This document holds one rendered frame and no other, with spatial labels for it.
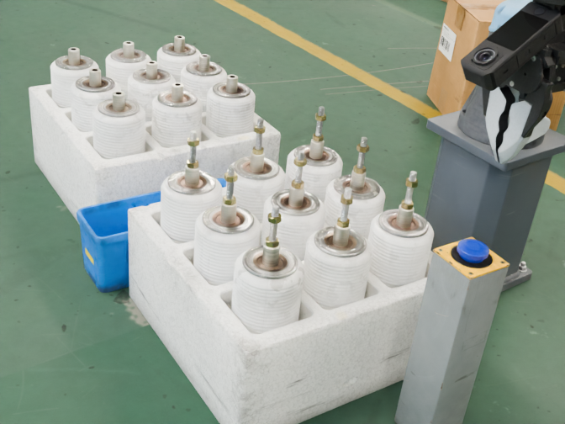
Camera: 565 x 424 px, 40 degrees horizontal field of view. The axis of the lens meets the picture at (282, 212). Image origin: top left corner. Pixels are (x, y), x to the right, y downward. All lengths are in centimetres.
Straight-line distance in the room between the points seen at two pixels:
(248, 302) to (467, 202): 52
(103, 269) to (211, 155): 31
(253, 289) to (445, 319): 25
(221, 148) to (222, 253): 43
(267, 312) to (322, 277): 10
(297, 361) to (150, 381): 26
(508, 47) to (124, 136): 79
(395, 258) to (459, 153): 31
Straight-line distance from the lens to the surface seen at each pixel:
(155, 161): 146
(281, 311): 106
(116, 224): 146
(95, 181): 144
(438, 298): 105
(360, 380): 122
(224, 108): 154
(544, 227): 180
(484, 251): 102
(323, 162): 132
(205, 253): 114
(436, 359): 109
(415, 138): 207
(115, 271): 139
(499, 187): 139
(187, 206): 120
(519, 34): 88
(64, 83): 165
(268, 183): 126
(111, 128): 145
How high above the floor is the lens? 87
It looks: 31 degrees down
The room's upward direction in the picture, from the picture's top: 6 degrees clockwise
